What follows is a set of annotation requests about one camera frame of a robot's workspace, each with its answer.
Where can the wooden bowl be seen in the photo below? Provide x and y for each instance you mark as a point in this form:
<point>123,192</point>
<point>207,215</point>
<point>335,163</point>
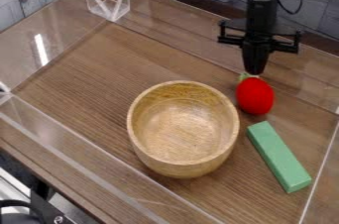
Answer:
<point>183,126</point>

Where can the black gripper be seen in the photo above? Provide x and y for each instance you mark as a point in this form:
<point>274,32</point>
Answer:
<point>259,35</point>

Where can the black metal table bracket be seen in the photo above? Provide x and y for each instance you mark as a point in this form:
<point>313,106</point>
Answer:
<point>54,216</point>

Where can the green rectangular block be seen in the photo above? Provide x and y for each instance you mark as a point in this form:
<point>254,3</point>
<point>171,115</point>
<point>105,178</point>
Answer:
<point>279,158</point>

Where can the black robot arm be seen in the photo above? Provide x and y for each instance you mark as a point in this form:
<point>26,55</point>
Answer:
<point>259,35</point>

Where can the clear acrylic enclosure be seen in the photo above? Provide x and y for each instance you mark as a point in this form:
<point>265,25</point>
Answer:
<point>74,69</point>

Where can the red felt strawberry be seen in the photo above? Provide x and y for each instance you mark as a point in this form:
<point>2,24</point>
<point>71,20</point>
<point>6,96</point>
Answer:
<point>254,95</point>

